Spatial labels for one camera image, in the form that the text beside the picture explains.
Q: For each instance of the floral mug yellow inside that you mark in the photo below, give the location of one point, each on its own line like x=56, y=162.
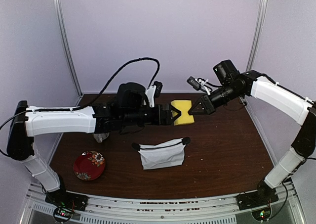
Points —
x=101, y=137

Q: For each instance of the aluminium frame post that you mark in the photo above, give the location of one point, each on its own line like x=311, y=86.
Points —
x=261, y=16
x=66, y=46

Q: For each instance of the yellow sponge block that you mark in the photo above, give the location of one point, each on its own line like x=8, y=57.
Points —
x=183, y=106

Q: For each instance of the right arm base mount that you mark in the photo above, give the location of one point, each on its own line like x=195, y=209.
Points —
x=253, y=200

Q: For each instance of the aluminium front rail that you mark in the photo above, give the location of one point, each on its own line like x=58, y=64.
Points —
x=210, y=210

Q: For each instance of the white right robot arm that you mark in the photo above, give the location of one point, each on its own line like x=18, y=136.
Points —
x=234, y=84

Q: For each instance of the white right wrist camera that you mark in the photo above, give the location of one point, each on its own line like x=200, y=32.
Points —
x=200, y=84

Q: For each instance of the left aluminium frame post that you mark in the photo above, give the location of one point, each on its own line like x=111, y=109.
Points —
x=66, y=46

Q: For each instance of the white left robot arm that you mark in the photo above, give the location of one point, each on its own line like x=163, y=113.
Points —
x=133, y=105

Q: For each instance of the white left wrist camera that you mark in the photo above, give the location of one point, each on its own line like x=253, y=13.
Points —
x=152, y=93

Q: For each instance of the right aluminium frame post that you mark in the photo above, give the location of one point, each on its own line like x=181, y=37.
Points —
x=261, y=16

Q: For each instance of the white drawstring pouch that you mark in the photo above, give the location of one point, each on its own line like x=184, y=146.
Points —
x=167, y=154

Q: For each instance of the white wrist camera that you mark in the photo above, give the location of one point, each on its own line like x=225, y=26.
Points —
x=200, y=84
x=152, y=93

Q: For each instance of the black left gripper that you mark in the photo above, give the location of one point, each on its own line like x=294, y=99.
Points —
x=167, y=120

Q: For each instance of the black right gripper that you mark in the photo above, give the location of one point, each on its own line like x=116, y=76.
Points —
x=207, y=104

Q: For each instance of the red floral plate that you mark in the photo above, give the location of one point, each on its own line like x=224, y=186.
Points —
x=89, y=166

